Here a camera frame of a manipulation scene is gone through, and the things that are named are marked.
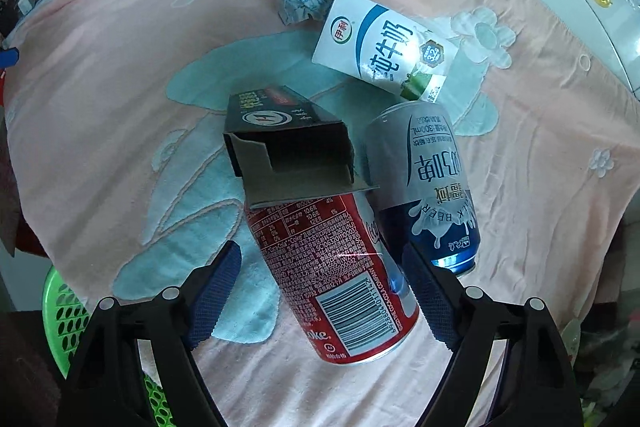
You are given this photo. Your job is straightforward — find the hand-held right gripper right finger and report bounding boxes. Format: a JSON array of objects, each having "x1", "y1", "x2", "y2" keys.
[{"x1": 401, "y1": 241, "x2": 586, "y2": 427}]

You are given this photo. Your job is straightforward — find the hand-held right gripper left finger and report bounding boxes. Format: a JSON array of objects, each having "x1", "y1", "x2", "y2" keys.
[{"x1": 56, "y1": 239, "x2": 243, "y2": 427}]

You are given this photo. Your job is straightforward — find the red cola can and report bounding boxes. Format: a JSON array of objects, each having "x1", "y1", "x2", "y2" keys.
[{"x1": 244, "y1": 189, "x2": 420, "y2": 365}]

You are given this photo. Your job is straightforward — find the green plastic basket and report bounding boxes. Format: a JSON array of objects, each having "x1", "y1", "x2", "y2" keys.
[{"x1": 41, "y1": 266, "x2": 173, "y2": 427}]

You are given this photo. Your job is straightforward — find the blue and white can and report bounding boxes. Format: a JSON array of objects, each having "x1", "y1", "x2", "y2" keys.
[{"x1": 362, "y1": 102, "x2": 482, "y2": 277}]

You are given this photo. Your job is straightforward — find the black cardboard box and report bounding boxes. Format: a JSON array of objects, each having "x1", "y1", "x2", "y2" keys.
[{"x1": 222, "y1": 85, "x2": 378, "y2": 210}]

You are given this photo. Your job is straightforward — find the pink flower blanket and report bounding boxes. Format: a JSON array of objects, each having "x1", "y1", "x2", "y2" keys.
[{"x1": 0, "y1": 0, "x2": 638, "y2": 388}]

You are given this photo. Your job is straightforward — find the white milk carton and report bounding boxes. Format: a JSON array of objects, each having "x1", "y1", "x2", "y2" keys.
[{"x1": 311, "y1": 0, "x2": 460, "y2": 104}]

